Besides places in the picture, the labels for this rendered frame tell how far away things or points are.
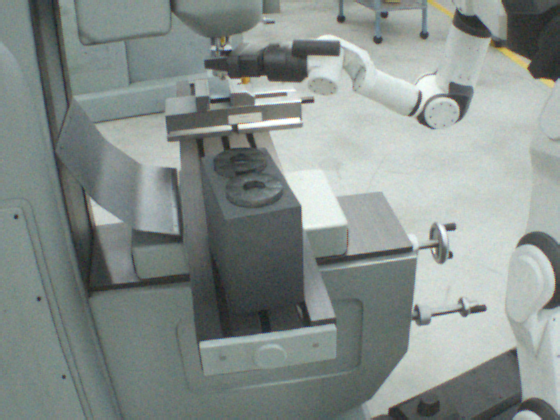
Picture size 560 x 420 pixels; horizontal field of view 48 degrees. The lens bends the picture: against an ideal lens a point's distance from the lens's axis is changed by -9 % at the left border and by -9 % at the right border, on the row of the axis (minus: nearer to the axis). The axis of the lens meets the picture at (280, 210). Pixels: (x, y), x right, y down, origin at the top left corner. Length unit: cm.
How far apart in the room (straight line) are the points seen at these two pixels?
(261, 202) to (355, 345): 82
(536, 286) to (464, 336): 145
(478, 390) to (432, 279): 135
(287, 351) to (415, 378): 133
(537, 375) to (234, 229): 66
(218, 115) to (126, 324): 56
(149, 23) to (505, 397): 110
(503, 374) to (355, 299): 42
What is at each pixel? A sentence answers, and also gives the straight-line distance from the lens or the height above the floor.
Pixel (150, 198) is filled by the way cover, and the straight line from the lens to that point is 160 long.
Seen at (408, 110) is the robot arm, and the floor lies 114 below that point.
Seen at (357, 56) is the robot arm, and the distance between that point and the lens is 145.
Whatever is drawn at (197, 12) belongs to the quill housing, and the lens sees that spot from 136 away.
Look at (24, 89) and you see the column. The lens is 134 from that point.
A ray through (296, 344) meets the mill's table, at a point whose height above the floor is 95.
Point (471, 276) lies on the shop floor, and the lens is 290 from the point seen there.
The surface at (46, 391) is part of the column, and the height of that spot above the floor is 53.
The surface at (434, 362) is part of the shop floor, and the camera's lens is 248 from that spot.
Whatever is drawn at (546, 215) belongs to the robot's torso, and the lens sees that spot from 117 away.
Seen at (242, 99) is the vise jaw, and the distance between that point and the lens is 171.
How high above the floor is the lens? 170
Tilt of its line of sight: 31 degrees down
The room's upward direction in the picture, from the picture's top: 3 degrees counter-clockwise
